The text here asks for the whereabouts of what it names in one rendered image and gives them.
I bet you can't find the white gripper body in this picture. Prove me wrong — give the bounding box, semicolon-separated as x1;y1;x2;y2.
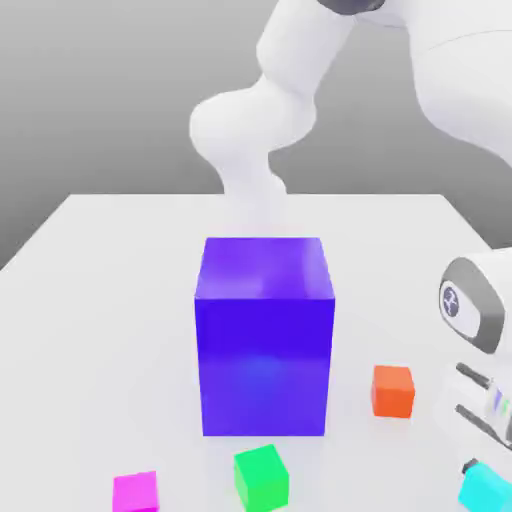
448;398;512;483

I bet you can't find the small cyan cube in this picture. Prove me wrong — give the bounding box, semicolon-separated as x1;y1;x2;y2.
457;461;512;512

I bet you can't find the small orange cube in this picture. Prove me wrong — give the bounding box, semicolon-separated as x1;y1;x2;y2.
370;364;416;420

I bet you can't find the small green cube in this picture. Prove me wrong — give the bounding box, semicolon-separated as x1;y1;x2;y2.
233;443;290;512

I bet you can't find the small magenta cube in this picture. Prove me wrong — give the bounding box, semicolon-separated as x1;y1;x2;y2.
112;470;160;512

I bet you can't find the large blue box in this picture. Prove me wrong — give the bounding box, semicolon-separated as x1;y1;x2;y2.
194;236;336;438

